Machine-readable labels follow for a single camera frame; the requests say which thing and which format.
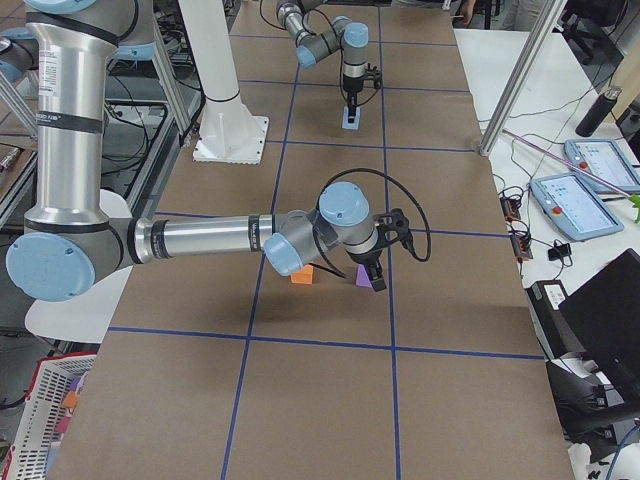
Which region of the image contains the black gripper body of second arm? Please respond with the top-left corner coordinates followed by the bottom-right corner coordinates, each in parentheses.
top-left (348, 208), bottom-right (415, 267)

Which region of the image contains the black gripper body of first arm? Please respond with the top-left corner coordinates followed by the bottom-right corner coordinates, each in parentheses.
top-left (342, 63), bottom-right (382, 93)

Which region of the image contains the light blue foam block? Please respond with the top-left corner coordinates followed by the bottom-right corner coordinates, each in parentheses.
top-left (342, 106), bottom-right (361, 131)

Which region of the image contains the purple foam block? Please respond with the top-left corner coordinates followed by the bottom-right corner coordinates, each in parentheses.
top-left (355, 264), bottom-right (372, 289)

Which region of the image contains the orange foam block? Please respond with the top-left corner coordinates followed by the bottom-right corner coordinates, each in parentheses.
top-left (290, 264), bottom-right (314, 285)

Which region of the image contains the orange black terminal strip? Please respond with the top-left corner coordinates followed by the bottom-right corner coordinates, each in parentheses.
top-left (500, 196), bottom-right (533, 263)

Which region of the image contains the blue teach pendant near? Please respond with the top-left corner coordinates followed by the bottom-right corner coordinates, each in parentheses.
top-left (530, 173), bottom-right (624, 241)

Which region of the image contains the blue teach pendant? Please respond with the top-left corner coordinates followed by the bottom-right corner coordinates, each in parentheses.
top-left (564, 139), bottom-right (639, 194)
top-left (530, 173), bottom-right (624, 241)

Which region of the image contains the black desktop printer device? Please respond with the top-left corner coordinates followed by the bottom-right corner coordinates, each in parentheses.
top-left (526, 280), bottom-right (588, 377)

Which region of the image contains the blue teach pendant far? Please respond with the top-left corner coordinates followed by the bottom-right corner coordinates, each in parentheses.
top-left (564, 139), bottom-right (639, 194)

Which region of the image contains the black laptop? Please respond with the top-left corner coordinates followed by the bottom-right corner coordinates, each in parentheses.
top-left (560, 248), bottom-right (639, 401)

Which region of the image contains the black water bottle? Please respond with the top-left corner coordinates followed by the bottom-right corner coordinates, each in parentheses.
top-left (575, 85), bottom-right (622, 137)

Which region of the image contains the metal reacher grabber stick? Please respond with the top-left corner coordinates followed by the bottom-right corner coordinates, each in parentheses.
top-left (501, 128), bottom-right (640, 221)

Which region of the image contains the white perforated plastic basket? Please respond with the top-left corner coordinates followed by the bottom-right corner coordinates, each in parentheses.
top-left (2, 352), bottom-right (96, 479)

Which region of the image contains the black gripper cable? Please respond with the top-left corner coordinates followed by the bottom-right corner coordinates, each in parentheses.
top-left (314, 167), bottom-right (432, 281)

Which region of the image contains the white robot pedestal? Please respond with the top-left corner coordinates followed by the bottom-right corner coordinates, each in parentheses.
top-left (182, 1), bottom-right (269, 164)

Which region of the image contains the aluminium frame post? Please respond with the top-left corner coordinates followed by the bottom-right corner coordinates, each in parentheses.
top-left (479, 1), bottom-right (566, 156)

